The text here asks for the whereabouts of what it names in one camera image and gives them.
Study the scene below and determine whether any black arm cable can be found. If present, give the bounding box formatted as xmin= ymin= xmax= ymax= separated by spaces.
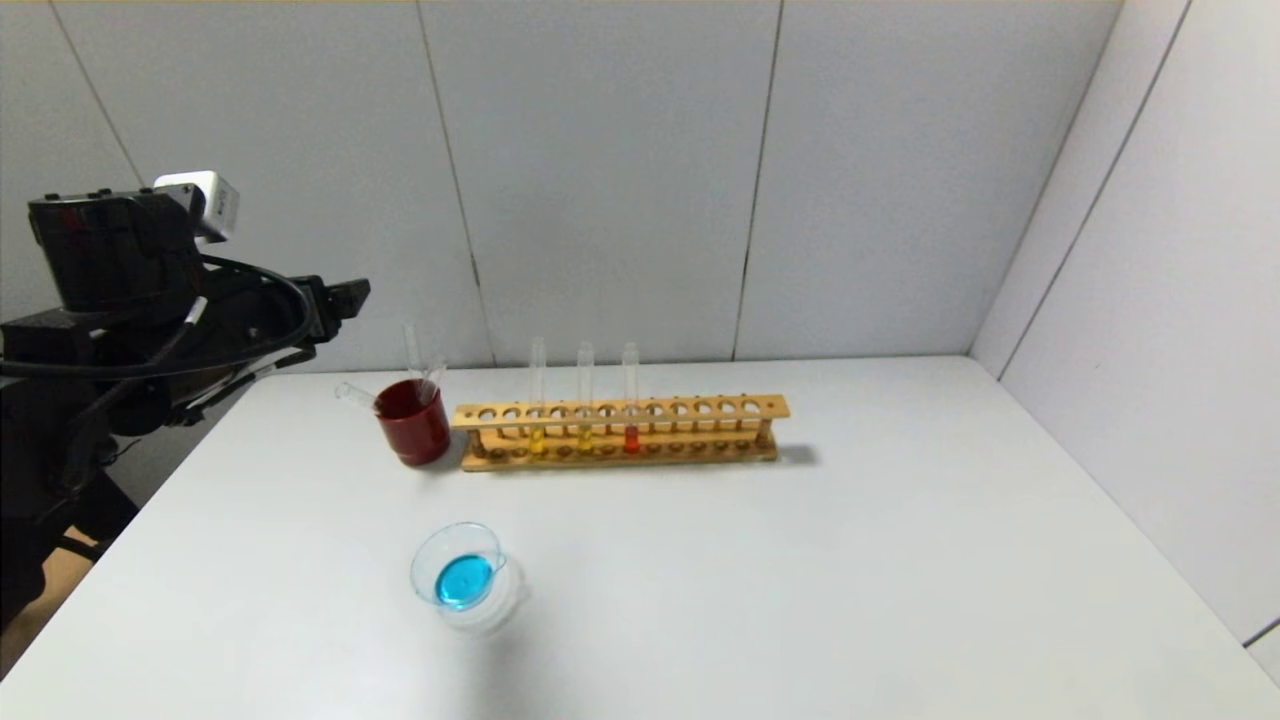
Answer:
xmin=0 ymin=255 xmax=323 ymax=383

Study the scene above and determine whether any clear glass beaker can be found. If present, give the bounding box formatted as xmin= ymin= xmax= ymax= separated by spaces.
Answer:
xmin=410 ymin=521 xmax=525 ymax=634

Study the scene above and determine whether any test tube with red pigment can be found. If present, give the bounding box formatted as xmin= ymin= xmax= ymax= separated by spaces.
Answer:
xmin=621 ymin=343 xmax=642 ymax=456

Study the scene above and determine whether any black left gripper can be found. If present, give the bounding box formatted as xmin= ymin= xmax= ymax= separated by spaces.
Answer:
xmin=222 ymin=274 xmax=371 ymax=357

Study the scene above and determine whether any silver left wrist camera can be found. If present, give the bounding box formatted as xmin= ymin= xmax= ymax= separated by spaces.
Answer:
xmin=153 ymin=170 xmax=242 ymax=245

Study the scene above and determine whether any dark red plastic cup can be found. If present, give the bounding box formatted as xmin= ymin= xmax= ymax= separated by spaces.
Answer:
xmin=374 ymin=379 xmax=452 ymax=468

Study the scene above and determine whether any test tube with yellow pigment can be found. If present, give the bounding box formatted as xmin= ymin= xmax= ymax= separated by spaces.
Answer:
xmin=576 ymin=342 xmax=596 ymax=457
xmin=529 ymin=337 xmax=549 ymax=459

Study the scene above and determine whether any wooden test tube rack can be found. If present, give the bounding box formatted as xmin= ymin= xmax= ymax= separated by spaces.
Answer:
xmin=452 ymin=394 xmax=791 ymax=473

